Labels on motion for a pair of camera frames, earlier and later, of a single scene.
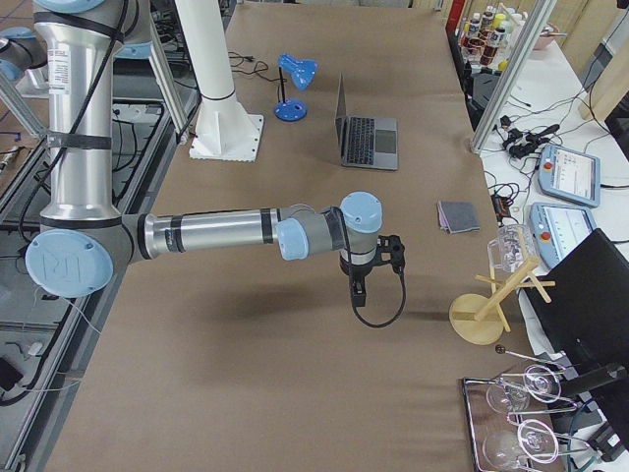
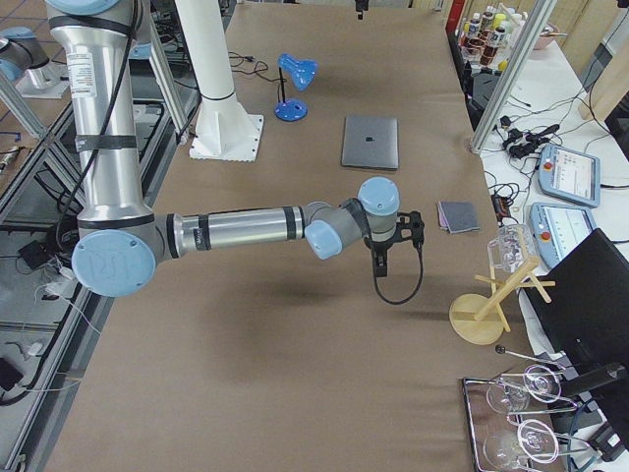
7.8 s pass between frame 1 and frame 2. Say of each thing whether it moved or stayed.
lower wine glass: stayed
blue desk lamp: stayed
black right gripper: moved
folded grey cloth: stayed
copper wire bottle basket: stayed
